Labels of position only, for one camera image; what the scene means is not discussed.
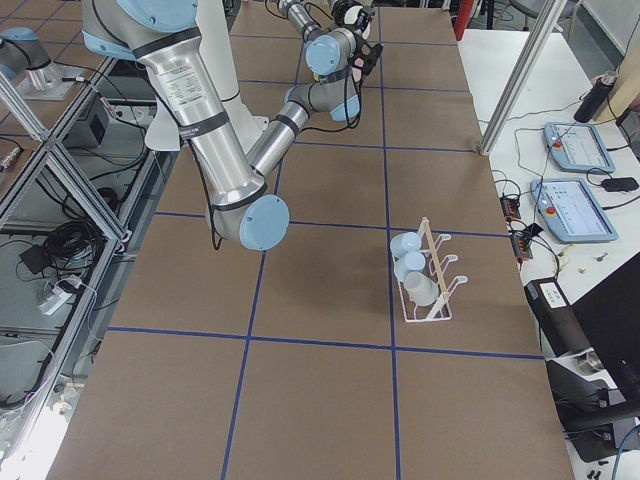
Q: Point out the pale green cup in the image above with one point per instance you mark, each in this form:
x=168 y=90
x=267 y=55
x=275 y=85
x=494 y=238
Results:
x=353 y=14

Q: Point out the black water bottle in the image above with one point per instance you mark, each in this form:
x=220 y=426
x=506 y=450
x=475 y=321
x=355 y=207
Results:
x=596 y=97

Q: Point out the black box with label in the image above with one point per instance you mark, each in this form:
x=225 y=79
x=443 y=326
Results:
x=556 y=316

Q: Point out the white wire cup rack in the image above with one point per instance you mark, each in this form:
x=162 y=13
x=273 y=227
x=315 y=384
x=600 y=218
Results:
x=441 y=309

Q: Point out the far teach pendant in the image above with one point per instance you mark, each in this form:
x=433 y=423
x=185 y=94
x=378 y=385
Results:
x=577 y=147

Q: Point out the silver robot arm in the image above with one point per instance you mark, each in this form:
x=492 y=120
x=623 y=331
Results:
x=185 y=48
x=294 y=12

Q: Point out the black usb hub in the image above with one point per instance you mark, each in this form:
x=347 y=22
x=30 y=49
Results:
x=521 y=245

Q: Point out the near teach pendant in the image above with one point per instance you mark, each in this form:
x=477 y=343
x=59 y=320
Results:
x=571 y=211

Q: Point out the aluminium frame post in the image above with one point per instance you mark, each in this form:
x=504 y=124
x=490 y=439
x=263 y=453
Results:
x=537 y=38

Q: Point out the pink cup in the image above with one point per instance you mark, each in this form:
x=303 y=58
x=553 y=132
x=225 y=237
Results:
x=357 y=65

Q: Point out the teach pendant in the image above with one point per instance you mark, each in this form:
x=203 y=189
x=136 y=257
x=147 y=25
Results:
x=577 y=147
x=571 y=211

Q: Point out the light blue cup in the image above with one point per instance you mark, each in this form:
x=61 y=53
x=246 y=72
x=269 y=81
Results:
x=404 y=243
x=413 y=261

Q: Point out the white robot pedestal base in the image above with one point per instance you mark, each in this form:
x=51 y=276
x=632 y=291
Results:
x=216 y=52

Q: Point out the grey cup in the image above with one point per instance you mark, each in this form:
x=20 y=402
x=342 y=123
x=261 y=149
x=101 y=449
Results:
x=421 y=289

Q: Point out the black monitor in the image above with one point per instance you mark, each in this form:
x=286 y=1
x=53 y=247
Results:
x=609 y=316

